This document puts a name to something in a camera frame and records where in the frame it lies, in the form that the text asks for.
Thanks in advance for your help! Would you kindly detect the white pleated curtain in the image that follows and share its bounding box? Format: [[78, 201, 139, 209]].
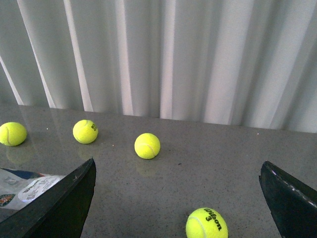
[[0, 0, 317, 132]]

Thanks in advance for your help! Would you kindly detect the Wilson tennis ball can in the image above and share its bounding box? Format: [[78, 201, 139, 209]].
[[0, 168, 65, 221]]

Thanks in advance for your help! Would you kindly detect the Wilson 3 tennis ball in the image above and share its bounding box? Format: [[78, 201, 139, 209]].
[[185, 208, 228, 238]]

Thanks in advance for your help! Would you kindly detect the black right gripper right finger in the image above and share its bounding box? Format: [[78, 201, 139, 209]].
[[259, 161, 317, 238]]

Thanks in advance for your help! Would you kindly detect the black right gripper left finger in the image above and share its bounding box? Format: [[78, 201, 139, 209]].
[[0, 159, 96, 238]]

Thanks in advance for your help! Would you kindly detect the middle tennis ball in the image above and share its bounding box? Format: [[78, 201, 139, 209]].
[[134, 133, 160, 160]]

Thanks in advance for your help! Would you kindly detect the far left tennis ball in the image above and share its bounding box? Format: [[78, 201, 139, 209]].
[[0, 122, 27, 146]]

